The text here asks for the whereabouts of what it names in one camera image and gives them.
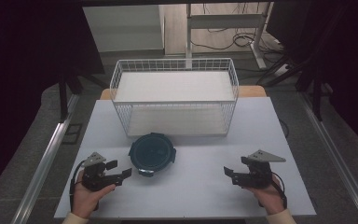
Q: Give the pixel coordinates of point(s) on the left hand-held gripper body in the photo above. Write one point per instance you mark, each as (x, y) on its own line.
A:
(93, 180)

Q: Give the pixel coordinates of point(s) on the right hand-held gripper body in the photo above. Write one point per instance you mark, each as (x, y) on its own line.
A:
(258, 174)

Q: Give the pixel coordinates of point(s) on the dark round lidded container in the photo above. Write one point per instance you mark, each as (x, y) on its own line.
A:
(151, 154)

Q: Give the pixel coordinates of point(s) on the person's left hand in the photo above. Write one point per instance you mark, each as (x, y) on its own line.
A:
(85, 199)

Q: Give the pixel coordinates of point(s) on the person's right hand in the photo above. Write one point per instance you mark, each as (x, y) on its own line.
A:
(270, 199)

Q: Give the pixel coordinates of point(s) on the black floor plate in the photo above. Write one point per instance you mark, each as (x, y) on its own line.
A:
(72, 133)

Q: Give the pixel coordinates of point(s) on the wooden table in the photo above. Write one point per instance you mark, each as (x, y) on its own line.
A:
(251, 91)

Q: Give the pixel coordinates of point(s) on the black metal stand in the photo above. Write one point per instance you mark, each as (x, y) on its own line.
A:
(63, 96)
(317, 99)

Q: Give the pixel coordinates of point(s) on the white power strip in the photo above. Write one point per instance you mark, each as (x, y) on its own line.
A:
(281, 69)

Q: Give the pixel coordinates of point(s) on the dark curtain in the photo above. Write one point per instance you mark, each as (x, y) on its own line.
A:
(21, 77)
(348, 62)

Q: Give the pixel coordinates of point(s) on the aluminium rail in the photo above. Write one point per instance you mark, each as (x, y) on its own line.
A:
(338, 158)
(43, 165)

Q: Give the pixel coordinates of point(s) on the white metal desk frame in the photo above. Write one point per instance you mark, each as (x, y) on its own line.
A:
(227, 21)

